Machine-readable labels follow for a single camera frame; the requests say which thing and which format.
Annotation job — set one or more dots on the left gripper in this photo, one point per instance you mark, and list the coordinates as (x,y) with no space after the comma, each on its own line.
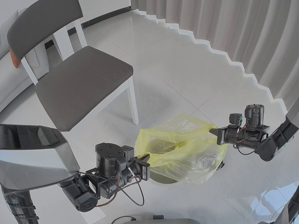
(144,171)

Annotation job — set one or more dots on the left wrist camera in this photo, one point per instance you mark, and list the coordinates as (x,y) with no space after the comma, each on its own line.
(128,152)

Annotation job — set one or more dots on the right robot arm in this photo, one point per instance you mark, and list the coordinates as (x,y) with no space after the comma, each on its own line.
(268,146)

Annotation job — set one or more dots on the grey and white chair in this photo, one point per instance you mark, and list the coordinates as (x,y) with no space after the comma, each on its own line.
(81,85)

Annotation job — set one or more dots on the yellow plastic bag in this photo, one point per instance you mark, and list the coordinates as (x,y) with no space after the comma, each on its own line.
(186,129)

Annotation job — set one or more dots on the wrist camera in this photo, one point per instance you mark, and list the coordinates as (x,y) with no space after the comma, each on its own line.
(128,152)
(233,118)

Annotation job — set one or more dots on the white curtain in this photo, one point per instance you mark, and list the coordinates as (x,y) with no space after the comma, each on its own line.
(233,20)

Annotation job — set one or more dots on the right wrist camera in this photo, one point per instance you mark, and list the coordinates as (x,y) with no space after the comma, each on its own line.
(233,118)

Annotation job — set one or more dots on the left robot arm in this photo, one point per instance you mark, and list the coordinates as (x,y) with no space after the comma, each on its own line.
(35,155)

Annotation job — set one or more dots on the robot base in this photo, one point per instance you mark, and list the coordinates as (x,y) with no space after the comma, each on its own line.
(158,222)

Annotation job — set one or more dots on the black plastic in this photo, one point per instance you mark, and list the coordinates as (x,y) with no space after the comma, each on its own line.
(220,166)

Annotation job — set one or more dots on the white trash bin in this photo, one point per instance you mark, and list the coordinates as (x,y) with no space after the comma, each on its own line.
(163,180)

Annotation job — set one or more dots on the pale grey sofa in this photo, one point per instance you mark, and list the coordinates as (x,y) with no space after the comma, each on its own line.
(14,83)

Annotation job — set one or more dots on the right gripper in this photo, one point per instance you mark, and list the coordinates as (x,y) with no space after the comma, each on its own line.
(230,136)

